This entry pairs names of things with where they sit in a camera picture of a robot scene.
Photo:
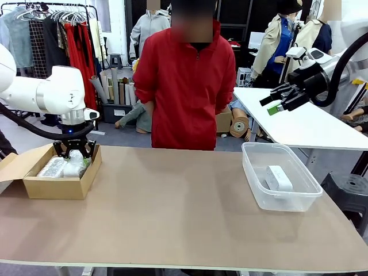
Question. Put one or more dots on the bubble-wrapped white clock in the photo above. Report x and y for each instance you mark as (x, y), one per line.
(74, 168)

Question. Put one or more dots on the white paper roll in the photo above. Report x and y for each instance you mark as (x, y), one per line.
(132, 95)
(127, 95)

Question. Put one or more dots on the brown paper roll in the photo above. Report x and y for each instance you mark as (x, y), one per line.
(122, 95)

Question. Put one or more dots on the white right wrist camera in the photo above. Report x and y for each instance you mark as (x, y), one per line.
(296, 53)

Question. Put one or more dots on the floor mannequin in teal clothes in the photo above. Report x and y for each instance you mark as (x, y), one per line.
(138, 113)

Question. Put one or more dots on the grey step stool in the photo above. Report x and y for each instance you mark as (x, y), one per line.
(116, 59)

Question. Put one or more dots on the black tripod pole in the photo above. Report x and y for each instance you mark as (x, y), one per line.
(294, 34)

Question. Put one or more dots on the cream paper roll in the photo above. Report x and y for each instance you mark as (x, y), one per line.
(105, 83)

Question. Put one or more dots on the dark storage bin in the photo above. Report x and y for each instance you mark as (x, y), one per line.
(110, 113)

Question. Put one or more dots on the red dress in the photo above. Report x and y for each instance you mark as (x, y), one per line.
(76, 49)

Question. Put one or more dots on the person's right forearm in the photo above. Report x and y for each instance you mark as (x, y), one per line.
(150, 107)

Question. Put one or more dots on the mannequin in grey hoodie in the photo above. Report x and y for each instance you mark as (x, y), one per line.
(145, 28)

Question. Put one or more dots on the bubble-wrapped clock with QR label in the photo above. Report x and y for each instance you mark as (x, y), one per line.
(51, 168)

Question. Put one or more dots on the person in red jacket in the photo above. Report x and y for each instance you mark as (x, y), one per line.
(184, 86)

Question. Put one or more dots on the lying mannequin bare feet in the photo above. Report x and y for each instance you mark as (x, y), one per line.
(349, 116)

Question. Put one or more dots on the small red cloth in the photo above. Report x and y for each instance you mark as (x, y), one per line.
(235, 43)

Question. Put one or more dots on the white floor strip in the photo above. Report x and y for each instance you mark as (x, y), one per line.
(99, 132)

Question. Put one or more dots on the white computer case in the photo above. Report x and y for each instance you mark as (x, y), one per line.
(243, 76)

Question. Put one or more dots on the bystander in dark sleeve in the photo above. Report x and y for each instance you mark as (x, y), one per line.
(5, 145)

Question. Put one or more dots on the background cardboard box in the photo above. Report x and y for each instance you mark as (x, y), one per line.
(224, 122)

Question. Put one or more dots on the cream hanging garment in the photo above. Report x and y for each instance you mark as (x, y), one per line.
(97, 40)

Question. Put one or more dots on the mannequin beige coat blue shirt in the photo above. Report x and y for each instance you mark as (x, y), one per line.
(267, 49)

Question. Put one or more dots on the tall grey paper roll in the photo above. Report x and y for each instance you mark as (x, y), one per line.
(115, 86)

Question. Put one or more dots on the light blue denim shirt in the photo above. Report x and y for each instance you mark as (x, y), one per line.
(23, 43)

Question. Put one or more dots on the white work table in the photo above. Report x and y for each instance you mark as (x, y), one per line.
(310, 129)

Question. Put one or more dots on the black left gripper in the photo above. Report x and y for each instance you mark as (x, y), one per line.
(76, 135)

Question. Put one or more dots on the brown cardboard spool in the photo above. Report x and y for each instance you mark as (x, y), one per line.
(238, 126)

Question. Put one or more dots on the black plastic stool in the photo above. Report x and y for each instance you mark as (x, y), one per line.
(345, 195)

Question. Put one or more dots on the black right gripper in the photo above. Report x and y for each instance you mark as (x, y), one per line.
(309, 83)

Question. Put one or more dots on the black clothes rack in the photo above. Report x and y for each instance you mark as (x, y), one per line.
(51, 4)

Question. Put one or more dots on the open brown cardboard box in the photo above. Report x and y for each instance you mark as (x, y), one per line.
(57, 187)

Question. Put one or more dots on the mannequin cream jacket navy shirt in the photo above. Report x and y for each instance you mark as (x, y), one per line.
(307, 34)

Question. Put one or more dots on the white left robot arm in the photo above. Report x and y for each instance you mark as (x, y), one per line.
(51, 92)

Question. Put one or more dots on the leaning grey paper roll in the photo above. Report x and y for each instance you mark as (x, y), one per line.
(99, 90)

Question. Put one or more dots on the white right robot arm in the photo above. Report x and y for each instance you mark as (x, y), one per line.
(356, 34)

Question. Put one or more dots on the black grid-pattern garment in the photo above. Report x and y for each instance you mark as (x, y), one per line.
(37, 49)

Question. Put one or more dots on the white rectangular box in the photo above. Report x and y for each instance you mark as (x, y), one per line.
(277, 178)

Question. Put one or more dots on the plain black garment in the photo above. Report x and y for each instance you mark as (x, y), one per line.
(53, 43)

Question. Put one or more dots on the brown patterned garment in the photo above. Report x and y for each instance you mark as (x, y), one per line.
(61, 37)

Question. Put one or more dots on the mannequin torso light blue shirt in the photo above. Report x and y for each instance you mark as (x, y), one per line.
(235, 105)

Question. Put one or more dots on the clear plastic container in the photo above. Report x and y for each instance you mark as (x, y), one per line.
(276, 202)

